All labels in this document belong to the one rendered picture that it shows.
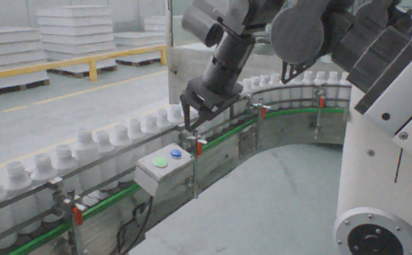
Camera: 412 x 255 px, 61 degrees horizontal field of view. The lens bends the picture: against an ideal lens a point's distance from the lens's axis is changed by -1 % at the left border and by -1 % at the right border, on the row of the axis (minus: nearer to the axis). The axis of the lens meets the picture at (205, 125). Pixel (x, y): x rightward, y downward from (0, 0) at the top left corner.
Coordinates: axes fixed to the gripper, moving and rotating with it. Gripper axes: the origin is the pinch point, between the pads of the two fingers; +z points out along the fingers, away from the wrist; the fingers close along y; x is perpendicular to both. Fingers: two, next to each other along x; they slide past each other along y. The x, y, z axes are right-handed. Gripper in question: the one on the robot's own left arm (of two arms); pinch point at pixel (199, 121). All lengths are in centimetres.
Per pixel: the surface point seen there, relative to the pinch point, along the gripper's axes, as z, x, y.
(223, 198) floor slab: 165, -15, -146
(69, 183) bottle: 31.9, -19.4, 11.0
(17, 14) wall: 377, -631, -350
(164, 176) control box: 22.8, -3.5, -3.2
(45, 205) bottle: 33.7, -18.3, 17.9
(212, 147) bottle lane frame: 43, -10, -45
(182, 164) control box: 23.0, -3.6, -10.3
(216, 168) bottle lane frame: 52, -5, -48
